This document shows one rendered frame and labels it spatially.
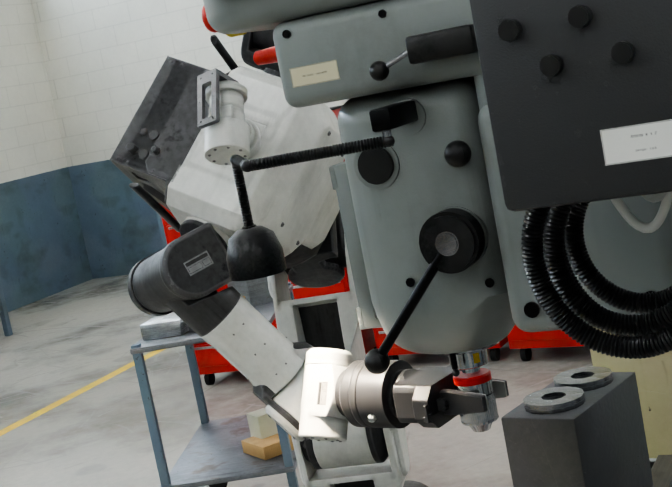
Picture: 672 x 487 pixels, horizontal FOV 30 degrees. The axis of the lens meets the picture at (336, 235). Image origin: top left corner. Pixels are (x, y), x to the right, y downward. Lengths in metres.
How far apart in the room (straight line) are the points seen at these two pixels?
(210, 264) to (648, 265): 0.77
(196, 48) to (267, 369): 10.30
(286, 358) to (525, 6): 0.97
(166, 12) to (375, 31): 10.92
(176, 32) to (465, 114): 10.89
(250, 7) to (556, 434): 0.77
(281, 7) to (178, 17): 10.79
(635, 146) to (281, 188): 0.92
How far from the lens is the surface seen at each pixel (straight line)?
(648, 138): 1.05
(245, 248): 1.52
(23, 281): 12.38
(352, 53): 1.39
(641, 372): 3.33
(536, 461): 1.84
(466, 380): 1.52
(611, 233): 1.33
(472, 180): 1.38
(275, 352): 1.90
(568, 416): 1.80
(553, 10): 1.06
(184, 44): 12.19
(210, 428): 5.22
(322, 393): 1.64
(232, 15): 1.45
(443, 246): 1.37
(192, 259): 1.85
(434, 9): 1.35
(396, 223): 1.42
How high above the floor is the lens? 1.67
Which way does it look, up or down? 8 degrees down
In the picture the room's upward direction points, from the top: 11 degrees counter-clockwise
